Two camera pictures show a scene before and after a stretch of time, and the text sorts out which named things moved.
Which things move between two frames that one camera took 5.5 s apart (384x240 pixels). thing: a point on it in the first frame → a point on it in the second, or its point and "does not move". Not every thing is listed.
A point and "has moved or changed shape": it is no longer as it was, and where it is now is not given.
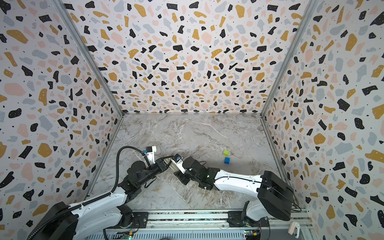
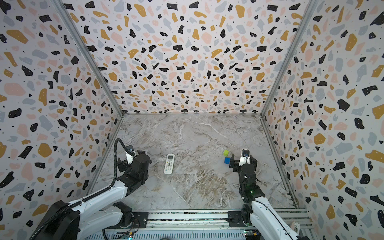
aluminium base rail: (219, 219) does not move
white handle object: (294, 229) does not move
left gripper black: (160, 165) → (123, 167)
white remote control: (173, 167) has moved or changed shape
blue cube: (227, 160) does not move
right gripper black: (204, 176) → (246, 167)
